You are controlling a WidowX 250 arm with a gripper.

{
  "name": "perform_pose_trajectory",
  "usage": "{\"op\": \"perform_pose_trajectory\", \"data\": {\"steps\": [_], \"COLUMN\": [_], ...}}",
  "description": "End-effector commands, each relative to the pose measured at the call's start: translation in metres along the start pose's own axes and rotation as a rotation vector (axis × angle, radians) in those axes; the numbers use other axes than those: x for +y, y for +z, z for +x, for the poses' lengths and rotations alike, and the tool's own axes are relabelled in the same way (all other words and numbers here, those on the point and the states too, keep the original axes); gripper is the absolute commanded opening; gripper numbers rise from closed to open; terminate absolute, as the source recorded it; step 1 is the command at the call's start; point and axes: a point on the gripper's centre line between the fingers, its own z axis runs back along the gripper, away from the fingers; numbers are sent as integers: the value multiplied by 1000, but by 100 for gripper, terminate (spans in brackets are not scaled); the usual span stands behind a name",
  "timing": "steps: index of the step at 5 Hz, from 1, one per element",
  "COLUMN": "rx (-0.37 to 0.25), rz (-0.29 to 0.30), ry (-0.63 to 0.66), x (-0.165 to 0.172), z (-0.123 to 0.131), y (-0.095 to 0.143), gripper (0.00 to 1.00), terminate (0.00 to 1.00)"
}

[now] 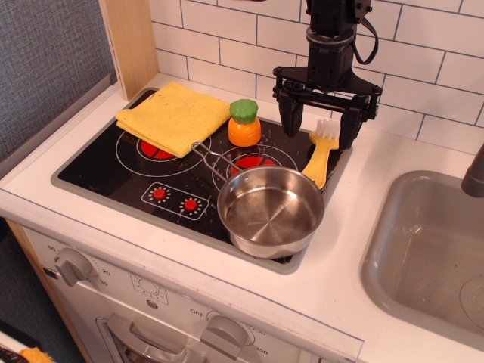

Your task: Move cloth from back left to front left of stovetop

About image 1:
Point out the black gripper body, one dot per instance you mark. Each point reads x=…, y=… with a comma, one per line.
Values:
x=328, y=80

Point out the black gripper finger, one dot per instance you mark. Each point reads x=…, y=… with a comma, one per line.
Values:
x=291, y=113
x=350, y=123

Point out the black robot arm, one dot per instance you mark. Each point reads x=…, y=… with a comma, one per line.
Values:
x=338, y=21

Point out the yellow folded cloth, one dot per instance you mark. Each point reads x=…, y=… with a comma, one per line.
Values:
x=174, y=117

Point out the yellow dish brush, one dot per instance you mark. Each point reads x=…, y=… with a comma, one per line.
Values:
x=325, y=139

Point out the toy orange carrot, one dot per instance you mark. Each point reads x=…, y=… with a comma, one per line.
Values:
x=244, y=127

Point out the stainless steel saucepan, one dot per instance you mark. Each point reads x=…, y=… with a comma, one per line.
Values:
x=268, y=212

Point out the grey faucet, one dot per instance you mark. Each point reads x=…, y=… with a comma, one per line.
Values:
x=473, y=181

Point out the red right stove knob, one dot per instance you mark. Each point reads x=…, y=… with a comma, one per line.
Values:
x=190, y=205

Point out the red stove knob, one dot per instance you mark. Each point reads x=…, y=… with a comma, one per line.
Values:
x=159, y=193
x=190, y=205

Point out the grey sink basin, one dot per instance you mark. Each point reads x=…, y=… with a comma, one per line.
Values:
x=424, y=263

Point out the red left stove knob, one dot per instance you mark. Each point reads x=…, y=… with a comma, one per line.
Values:
x=159, y=193

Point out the grey right oven knob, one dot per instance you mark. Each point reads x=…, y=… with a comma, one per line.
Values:
x=225, y=336

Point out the grey oven knob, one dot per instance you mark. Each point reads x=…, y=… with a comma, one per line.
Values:
x=225, y=336
x=72, y=266

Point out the white toy oven front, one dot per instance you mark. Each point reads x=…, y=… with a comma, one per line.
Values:
x=118, y=316

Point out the grey left oven knob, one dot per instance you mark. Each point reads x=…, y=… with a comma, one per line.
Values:
x=72, y=266

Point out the yellow object bottom left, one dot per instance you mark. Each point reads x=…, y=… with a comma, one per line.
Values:
x=28, y=355

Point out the wooden side post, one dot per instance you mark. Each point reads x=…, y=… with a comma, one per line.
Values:
x=131, y=38

